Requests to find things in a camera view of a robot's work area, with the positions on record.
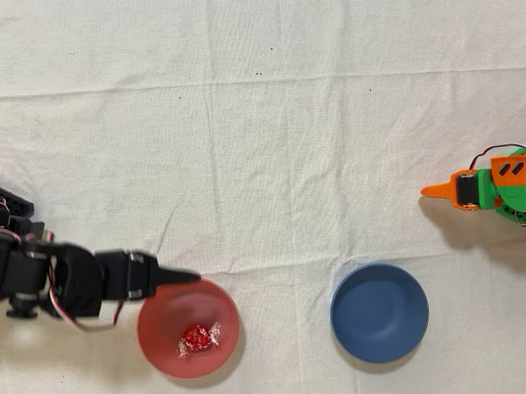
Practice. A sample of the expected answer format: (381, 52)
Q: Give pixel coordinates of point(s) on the white tablecloth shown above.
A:
(287, 160)

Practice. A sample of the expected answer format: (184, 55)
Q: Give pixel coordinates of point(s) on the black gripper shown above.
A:
(136, 276)

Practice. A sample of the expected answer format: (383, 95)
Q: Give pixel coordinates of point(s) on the blue bowl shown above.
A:
(379, 312)

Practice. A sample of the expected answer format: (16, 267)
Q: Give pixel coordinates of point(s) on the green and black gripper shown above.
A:
(466, 190)

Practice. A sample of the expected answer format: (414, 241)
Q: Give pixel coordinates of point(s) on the red candy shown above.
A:
(196, 337)

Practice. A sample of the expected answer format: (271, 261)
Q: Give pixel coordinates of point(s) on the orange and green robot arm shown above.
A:
(512, 190)

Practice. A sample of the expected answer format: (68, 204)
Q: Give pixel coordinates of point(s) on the red bowl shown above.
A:
(165, 346)

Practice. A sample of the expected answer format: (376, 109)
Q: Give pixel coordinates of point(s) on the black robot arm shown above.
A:
(8, 270)

